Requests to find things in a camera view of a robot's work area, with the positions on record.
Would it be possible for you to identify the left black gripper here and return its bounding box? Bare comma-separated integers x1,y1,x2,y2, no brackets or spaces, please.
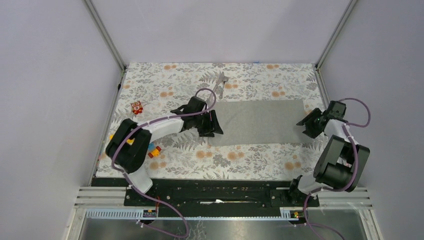
193,109,223,137

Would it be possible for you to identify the grey cloth napkin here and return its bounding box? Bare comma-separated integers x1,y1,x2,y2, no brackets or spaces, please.
208,100,313,147

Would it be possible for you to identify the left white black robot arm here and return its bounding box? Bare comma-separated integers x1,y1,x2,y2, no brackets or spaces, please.
105,96,224,206

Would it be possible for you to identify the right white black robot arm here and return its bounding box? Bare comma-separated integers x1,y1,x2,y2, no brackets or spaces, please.
285,98,371,206

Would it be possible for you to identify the blue orange toy car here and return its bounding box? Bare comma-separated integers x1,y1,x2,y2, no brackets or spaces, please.
147,142,162,159

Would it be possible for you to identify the red owl toy block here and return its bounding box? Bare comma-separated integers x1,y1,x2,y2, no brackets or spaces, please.
130,100,144,115

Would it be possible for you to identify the yellow toy block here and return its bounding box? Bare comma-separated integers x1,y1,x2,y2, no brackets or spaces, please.
108,134,135,146

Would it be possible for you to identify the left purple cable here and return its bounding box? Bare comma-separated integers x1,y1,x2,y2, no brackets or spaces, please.
111,88,218,239

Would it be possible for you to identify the purple cable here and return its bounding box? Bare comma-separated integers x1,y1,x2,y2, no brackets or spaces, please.
298,97,372,240
111,88,218,239

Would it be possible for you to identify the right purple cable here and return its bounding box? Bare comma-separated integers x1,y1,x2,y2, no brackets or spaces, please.
298,97,372,240

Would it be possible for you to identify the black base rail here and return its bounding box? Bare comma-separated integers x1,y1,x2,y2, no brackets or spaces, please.
91,177,306,219

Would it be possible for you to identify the right aluminium frame post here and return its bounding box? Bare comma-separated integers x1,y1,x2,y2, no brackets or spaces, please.
315,0,359,71

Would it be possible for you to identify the aluminium frame post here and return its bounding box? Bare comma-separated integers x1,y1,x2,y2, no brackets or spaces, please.
82,0,127,71
315,0,359,71

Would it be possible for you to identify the left aluminium frame post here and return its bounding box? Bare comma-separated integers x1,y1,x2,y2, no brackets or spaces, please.
82,0,127,71

